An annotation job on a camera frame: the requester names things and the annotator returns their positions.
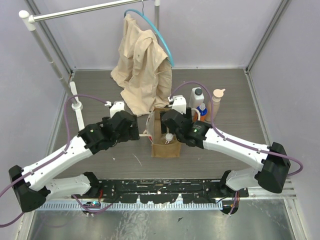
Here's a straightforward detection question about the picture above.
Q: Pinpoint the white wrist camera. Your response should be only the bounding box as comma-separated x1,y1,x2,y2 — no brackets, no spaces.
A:
104,100,125,118
168,95,187,115

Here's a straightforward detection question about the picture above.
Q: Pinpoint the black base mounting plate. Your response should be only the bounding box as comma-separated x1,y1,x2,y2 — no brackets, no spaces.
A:
76,179,235,204

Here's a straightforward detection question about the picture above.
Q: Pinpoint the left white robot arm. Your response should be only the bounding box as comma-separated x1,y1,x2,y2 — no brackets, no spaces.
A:
8,110,140,213

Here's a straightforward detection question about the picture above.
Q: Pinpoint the brown canvas bag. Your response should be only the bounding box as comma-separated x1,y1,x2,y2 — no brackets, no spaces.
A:
144,108,187,158

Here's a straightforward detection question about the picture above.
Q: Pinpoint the blue cap bottle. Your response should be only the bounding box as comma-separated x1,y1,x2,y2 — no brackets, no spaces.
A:
193,102,208,122

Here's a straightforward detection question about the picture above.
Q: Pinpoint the clear bottle white cap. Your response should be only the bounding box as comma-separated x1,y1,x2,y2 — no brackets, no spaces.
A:
160,133,178,145

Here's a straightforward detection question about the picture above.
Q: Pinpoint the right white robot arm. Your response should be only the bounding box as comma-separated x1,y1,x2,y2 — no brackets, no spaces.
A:
160,109,291,197

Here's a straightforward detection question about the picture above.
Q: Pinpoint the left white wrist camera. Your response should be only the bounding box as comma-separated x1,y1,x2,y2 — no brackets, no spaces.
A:
104,100,125,118

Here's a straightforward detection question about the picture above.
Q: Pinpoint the white clothes rack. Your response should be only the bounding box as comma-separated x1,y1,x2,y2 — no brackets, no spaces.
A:
18,0,161,130

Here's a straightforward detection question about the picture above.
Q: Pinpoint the blue clothes hanger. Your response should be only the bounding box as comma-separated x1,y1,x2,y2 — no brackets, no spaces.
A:
123,0,175,67

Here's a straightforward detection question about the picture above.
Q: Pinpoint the aluminium front rail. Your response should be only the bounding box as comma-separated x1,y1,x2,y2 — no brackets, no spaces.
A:
23,178,298,211

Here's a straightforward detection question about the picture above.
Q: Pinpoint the white bottle black cap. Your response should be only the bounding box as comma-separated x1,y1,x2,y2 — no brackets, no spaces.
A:
188,87,204,109

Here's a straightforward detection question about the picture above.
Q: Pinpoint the beige pink bottle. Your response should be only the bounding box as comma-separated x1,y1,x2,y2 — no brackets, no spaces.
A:
205,88,225,122

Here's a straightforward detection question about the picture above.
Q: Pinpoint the beige shirt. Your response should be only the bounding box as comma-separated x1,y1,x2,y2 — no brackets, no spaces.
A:
110,14,173,116

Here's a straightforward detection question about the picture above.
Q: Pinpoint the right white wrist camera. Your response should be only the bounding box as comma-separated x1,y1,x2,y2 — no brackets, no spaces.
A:
168,95,187,115

